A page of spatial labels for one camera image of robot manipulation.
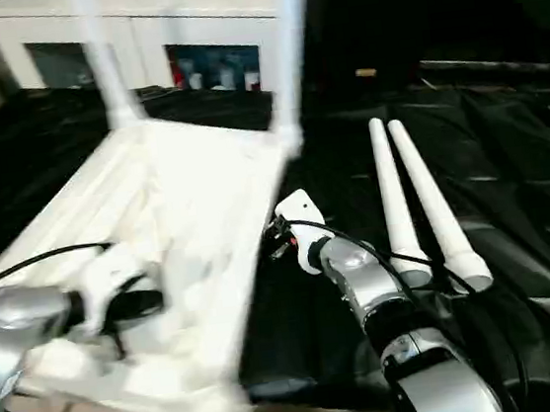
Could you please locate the white plastic table top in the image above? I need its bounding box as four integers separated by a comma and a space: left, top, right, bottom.
0, 103, 338, 412

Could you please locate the white plastic table leg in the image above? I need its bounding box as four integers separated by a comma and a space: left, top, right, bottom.
71, 0, 152, 135
386, 110, 496, 302
365, 112, 434, 289
253, 0, 329, 144

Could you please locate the red carton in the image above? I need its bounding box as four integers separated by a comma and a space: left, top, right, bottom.
170, 58, 189, 90

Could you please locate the black mat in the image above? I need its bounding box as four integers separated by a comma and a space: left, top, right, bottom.
0, 28, 550, 412

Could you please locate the white sideboard cabinet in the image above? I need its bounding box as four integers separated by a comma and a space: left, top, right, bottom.
0, 0, 303, 123

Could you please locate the dark metal bar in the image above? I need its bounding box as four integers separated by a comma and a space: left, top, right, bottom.
416, 45, 550, 87

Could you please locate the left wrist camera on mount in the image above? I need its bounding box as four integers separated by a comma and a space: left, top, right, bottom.
69, 237, 170, 340

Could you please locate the black left camera cable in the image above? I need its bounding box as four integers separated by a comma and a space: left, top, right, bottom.
0, 239, 117, 294

